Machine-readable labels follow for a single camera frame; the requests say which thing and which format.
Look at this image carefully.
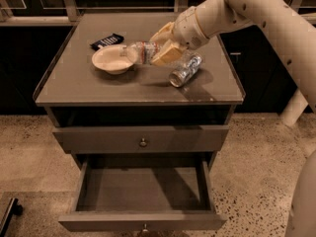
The silver blue drink can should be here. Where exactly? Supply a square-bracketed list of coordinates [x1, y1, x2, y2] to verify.
[169, 52, 202, 88]

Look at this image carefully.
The clear plastic water bottle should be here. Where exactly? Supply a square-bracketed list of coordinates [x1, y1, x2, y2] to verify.
[119, 40, 192, 66]

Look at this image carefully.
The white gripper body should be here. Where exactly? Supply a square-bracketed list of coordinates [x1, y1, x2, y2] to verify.
[172, 6, 209, 50]

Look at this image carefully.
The white paper bowl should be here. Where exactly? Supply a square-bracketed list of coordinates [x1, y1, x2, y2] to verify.
[92, 44, 133, 75]

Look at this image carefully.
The open grey middle drawer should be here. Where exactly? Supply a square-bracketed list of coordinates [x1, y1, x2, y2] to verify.
[59, 158, 226, 232]

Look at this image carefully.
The round metal middle knob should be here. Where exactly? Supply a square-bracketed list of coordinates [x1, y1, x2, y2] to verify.
[139, 224, 149, 237]

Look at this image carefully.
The white post in background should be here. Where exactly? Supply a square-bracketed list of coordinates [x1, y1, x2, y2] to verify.
[280, 89, 308, 126]

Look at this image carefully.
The grey top drawer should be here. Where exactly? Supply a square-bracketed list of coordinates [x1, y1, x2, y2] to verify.
[53, 125, 229, 154]

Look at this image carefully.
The round metal top knob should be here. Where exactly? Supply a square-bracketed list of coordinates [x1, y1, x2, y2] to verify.
[139, 138, 148, 147]

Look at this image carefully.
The grey wooden drawer cabinet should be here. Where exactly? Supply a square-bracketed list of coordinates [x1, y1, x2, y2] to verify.
[34, 13, 245, 162]

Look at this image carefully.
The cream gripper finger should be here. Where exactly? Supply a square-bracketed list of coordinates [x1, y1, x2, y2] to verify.
[151, 39, 187, 66]
[150, 22, 174, 44]

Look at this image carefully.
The round metal knob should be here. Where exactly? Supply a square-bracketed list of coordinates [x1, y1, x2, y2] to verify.
[139, 224, 149, 237]
[139, 138, 148, 147]

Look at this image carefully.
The dark blue snack packet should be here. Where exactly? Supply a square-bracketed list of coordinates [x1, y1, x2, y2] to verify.
[90, 34, 124, 50]

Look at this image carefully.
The black object at floor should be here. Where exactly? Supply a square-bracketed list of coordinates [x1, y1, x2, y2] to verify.
[0, 197, 24, 237]

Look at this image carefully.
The metal railing frame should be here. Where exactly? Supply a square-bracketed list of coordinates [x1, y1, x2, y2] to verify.
[0, 0, 316, 27]

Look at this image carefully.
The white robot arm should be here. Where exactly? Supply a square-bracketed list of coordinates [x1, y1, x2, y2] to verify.
[151, 0, 316, 237]

